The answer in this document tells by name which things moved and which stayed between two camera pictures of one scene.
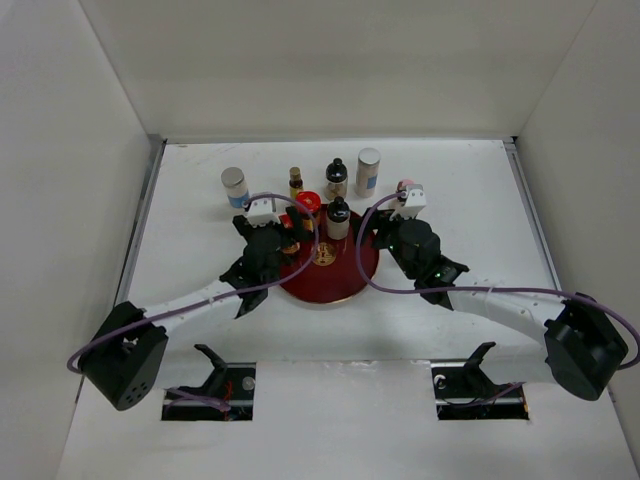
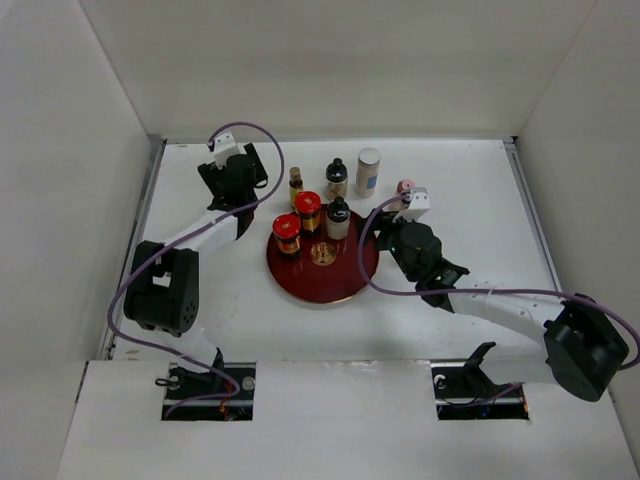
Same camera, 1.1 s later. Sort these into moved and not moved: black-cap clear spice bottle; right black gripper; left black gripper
Moved: left black gripper
Not moved: black-cap clear spice bottle; right black gripper
